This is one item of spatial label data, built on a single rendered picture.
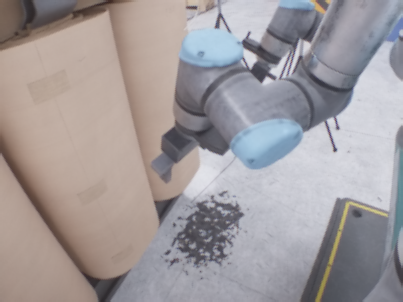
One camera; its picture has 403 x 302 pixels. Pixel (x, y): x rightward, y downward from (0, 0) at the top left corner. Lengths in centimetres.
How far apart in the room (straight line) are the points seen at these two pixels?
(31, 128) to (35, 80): 11
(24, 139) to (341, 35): 66
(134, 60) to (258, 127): 69
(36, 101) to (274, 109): 50
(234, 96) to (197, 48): 8
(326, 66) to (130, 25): 67
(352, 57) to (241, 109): 16
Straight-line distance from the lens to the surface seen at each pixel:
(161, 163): 56
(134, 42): 95
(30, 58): 64
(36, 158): 75
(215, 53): 39
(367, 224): 120
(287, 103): 38
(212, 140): 50
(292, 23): 80
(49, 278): 82
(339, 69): 40
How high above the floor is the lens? 118
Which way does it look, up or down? 38 degrees down
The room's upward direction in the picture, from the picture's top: 5 degrees counter-clockwise
